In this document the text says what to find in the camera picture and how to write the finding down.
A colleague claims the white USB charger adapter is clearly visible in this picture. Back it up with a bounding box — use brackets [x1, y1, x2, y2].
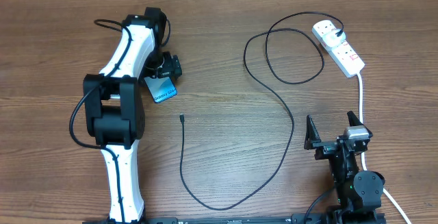
[322, 31, 346, 49]

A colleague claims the white power strip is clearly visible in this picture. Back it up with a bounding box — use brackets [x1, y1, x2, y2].
[312, 20, 365, 77]

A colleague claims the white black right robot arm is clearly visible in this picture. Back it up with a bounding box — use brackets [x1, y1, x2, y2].
[302, 111, 386, 223]

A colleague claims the black USB charging cable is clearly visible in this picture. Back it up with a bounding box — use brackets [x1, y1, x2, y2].
[179, 11, 345, 212]

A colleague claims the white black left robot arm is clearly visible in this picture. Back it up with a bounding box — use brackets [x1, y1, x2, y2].
[69, 7, 182, 223]

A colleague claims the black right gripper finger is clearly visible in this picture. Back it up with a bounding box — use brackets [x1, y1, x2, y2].
[304, 115, 322, 150]
[347, 111, 363, 127]

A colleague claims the white power strip cord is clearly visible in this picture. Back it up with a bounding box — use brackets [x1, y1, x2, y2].
[356, 73, 413, 224]

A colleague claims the blue Samsung Galaxy phone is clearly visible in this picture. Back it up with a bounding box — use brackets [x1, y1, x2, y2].
[144, 77, 177, 103]

